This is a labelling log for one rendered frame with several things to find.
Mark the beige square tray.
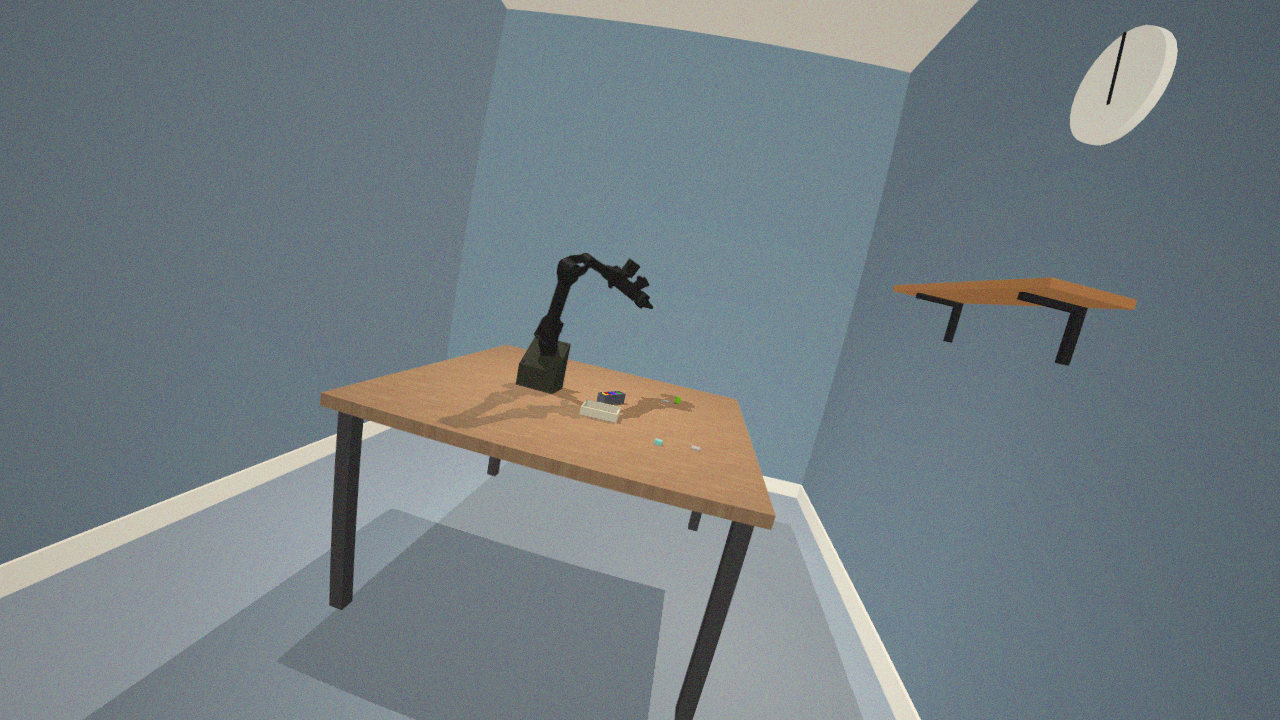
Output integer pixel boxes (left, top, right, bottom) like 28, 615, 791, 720
579, 398, 621, 423

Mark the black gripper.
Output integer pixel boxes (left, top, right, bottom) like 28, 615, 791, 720
621, 281, 653, 309

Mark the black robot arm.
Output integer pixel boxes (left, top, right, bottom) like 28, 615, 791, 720
534, 252, 649, 356

